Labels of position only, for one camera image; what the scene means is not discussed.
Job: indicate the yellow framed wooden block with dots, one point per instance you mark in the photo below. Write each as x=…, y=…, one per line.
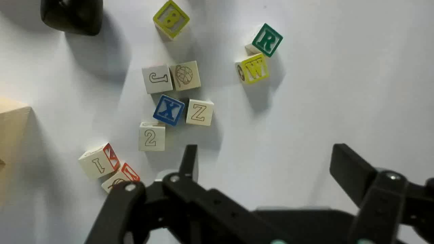
x=171, y=19

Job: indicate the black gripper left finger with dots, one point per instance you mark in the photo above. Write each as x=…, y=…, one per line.
x=190, y=160

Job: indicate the letter J wooden block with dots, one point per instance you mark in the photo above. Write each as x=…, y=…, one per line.
x=157, y=79

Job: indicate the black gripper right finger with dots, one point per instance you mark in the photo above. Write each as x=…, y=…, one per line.
x=352, y=171

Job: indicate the red edged picture block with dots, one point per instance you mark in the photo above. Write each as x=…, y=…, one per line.
x=121, y=177

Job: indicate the number 2 wooden block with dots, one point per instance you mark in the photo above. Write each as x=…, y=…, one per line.
x=152, y=136

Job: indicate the wooden shape sorter box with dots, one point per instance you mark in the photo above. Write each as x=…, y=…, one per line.
x=11, y=136

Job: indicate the blue letter X block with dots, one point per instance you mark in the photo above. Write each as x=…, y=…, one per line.
x=168, y=110

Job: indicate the ball picture wooden block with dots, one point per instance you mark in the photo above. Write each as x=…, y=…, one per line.
x=184, y=76

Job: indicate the yellow letter W block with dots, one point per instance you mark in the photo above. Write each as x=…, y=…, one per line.
x=252, y=69

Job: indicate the black cube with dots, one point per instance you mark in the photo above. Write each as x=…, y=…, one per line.
x=72, y=15

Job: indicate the green letter R block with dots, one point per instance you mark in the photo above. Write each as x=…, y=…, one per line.
x=267, y=40

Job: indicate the letter Z wooden block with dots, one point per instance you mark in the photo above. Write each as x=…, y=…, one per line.
x=199, y=113

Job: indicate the letter I wooden block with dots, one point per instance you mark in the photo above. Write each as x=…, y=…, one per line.
x=97, y=162

